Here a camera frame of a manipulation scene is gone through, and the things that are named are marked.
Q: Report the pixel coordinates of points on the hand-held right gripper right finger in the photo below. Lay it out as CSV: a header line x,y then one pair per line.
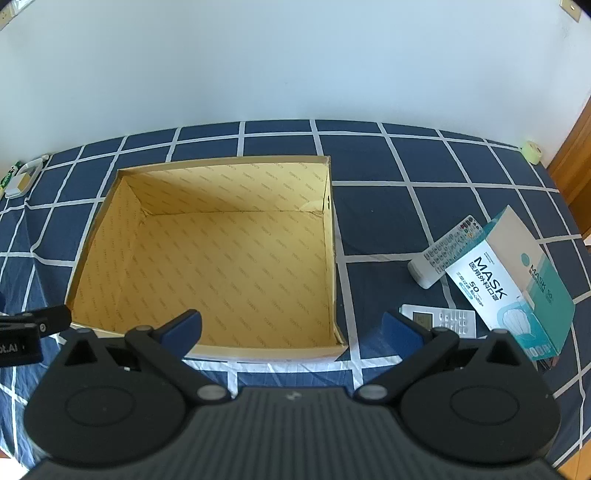
x,y
401,328

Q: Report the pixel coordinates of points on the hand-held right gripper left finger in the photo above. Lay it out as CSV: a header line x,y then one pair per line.
x,y
184,330

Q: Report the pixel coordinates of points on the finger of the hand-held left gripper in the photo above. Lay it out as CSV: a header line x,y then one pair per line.
x,y
53,318

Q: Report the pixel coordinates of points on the white air conditioner remote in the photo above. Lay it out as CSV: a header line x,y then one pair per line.
x,y
457,318

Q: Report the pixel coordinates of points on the white remote with coloured buttons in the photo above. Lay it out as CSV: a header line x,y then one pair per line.
x,y
434,263

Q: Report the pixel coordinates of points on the cardboard box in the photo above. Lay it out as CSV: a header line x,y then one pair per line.
x,y
221,258

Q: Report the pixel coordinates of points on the teal white mask box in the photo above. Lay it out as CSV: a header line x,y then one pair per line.
x,y
489,277

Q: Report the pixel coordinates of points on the white charger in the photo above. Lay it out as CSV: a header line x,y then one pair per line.
x,y
21,182

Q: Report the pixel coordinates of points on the blue checked bedsheet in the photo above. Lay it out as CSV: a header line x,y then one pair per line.
x,y
392,184

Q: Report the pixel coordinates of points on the yellow-green tape roll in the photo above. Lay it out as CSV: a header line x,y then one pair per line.
x,y
531,153

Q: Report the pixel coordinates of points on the wooden door frame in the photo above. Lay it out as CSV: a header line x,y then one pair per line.
x,y
577,157

